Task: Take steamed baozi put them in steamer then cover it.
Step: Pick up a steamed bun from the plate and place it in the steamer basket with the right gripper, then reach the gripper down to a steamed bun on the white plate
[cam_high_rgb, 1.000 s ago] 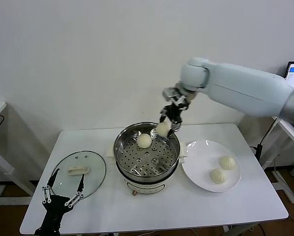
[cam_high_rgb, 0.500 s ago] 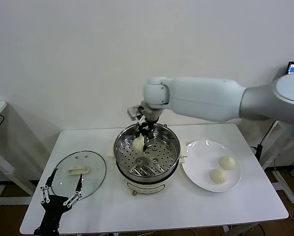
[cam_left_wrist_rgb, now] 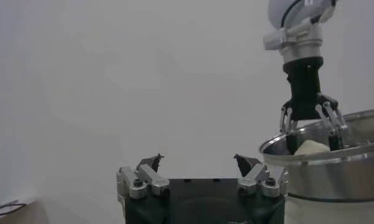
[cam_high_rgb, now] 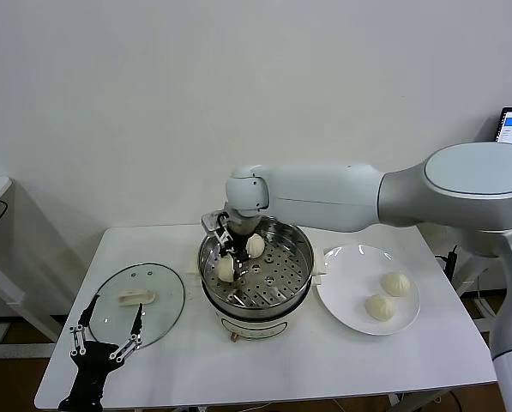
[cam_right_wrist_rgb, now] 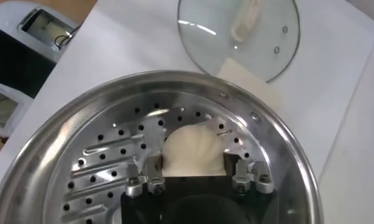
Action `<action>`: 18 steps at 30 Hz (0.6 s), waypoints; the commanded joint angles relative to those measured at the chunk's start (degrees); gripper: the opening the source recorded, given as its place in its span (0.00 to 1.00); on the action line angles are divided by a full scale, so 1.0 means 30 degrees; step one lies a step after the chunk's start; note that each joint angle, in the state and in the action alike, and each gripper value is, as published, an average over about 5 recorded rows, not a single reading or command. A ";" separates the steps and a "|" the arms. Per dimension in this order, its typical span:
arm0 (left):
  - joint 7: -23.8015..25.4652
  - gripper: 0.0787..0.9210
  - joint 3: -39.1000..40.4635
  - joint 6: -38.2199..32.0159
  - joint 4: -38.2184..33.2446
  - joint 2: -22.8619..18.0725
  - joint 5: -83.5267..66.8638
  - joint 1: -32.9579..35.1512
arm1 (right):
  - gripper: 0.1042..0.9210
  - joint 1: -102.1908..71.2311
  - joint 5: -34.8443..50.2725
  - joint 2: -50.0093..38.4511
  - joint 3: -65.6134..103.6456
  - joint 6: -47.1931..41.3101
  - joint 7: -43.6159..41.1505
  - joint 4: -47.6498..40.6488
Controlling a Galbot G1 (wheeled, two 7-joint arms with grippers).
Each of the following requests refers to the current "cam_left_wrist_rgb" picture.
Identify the white steamed baozi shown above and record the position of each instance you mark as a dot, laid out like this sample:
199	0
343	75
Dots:
312	148

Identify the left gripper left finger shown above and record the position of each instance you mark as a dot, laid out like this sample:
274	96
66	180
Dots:
144	182

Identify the perforated steel steamer basket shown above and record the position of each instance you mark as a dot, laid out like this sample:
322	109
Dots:
327	179

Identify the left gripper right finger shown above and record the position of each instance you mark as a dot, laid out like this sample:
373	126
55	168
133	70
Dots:
260	181

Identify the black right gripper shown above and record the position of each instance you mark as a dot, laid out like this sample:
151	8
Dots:
304	88

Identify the white electric cooker base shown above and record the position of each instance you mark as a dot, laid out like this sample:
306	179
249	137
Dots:
333	213

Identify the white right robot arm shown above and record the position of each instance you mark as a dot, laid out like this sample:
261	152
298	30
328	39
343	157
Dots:
299	45

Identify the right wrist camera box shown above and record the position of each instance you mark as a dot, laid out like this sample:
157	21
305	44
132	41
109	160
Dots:
275	39

